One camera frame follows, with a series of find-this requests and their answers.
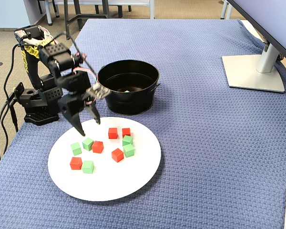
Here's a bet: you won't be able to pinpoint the white table frame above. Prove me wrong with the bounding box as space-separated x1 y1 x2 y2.
44 0 156 26

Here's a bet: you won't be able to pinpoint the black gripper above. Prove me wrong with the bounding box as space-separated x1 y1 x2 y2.
54 70 102 137

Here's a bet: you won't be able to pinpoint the white round plate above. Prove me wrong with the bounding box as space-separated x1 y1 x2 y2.
47 116 162 202

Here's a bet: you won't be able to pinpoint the monitor with silver stand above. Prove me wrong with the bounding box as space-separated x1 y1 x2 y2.
221 0 286 94

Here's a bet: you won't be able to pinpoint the white table leg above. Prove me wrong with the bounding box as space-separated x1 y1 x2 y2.
220 0 232 20

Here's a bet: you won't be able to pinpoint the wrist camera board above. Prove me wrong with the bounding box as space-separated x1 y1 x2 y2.
86 84 111 100

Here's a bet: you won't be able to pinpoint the black metal stool frame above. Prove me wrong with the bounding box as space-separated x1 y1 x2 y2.
63 0 110 40

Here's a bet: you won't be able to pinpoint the black metal bucket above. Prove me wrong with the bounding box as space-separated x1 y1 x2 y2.
97 59 162 116

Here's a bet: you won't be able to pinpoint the thin black camera cable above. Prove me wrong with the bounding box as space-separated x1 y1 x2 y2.
3 32 98 103

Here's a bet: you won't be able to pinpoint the red white servo wire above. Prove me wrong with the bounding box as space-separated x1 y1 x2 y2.
72 67 99 84

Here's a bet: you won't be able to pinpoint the blue woven tablecloth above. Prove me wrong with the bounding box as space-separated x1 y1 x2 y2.
0 18 286 229

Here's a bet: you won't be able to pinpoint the dark chair legs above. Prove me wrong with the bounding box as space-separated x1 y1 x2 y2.
94 4 132 19
37 0 61 19

